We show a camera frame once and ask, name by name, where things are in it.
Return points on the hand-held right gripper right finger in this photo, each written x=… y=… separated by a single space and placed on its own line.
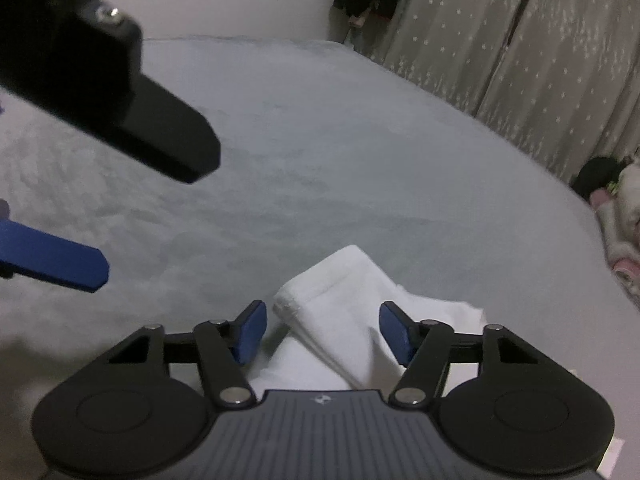
x=395 y=332

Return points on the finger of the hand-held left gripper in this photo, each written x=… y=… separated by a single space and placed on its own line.
x=150 y=120
x=60 y=260

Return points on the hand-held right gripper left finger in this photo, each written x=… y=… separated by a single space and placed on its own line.
x=251 y=332

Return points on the white garment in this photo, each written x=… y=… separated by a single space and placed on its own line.
x=345 y=310

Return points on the grey bed blanket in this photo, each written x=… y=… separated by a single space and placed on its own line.
x=320 y=160

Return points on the pile of pink-white bedding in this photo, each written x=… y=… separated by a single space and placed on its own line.
x=622 y=230

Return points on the black cloth bundle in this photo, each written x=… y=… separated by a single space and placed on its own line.
x=597 y=175

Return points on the grey star-patterned curtain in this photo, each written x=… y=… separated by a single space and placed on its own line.
x=525 y=45

